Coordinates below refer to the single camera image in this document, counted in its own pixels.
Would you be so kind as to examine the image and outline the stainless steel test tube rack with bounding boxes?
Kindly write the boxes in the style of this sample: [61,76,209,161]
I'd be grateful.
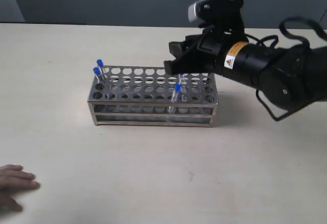
[87,65,219,127]

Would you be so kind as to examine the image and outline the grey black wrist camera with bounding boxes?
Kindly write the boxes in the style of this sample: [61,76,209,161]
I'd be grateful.
[188,0,244,31]

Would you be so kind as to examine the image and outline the blue capped tube back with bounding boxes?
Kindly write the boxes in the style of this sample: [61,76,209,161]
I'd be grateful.
[178,74,186,87]

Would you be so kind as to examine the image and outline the blue capped tube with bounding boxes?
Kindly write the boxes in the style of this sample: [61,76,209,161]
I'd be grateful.
[168,83,182,114]
[178,74,186,87]
[97,59,104,75]
[93,67,105,83]

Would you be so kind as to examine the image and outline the person's bare hand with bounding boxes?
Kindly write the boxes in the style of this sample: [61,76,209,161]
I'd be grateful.
[1,164,41,212]

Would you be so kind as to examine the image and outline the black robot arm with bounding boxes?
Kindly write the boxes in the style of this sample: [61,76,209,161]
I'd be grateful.
[164,29,326,110]

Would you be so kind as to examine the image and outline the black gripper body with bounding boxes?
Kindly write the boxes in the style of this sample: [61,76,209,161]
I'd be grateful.
[198,27,249,77]

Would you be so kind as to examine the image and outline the black cable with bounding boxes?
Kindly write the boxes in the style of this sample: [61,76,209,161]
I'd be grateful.
[245,16,327,122]

